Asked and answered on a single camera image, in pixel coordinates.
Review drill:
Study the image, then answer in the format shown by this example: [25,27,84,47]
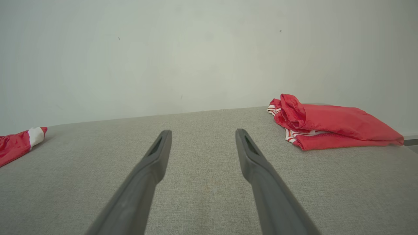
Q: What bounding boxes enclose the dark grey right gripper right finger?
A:
[235,128,322,235]

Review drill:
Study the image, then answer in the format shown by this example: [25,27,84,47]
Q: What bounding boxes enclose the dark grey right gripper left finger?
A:
[85,130,172,235]

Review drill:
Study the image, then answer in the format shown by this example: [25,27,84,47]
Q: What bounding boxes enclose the red Bulls 23 jersey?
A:
[267,94,405,151]

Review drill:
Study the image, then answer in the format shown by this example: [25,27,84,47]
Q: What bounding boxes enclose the red shorts with white stripe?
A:
[0,127,48,167]

